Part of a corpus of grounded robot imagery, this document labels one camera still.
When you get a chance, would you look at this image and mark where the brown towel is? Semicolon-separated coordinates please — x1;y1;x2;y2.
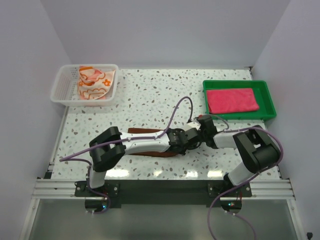
125;127;187;158

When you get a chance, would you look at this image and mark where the pink microfibre towel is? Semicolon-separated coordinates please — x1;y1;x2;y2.
206;88;260;114

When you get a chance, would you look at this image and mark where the orange patterned cream towel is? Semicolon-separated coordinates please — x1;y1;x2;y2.
77;66;116;100

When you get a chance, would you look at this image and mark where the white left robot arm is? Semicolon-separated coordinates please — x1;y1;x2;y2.
86;122;200;197

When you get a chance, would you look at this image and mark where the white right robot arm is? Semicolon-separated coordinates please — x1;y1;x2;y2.
196;114;282;197

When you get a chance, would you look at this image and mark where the green plastic tray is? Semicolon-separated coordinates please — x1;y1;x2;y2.
203;80;277;121

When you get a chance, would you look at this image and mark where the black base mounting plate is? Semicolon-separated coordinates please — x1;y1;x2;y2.
74;179;252;210

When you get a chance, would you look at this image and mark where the white plastic laundry basket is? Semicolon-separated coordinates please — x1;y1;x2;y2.
50;64;119;107

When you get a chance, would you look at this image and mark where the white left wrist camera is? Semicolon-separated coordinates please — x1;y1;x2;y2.
185;121;200;130

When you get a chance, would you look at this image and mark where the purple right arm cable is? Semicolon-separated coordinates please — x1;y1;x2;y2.
197;114;285;240

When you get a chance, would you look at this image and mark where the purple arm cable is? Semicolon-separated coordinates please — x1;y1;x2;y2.
197;114;285;240
59;96;195;215

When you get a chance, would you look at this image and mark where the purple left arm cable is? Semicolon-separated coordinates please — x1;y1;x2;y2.
59;96;195;215

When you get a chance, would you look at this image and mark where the aluminium rail frame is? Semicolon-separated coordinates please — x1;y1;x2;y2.
18;159;303;240

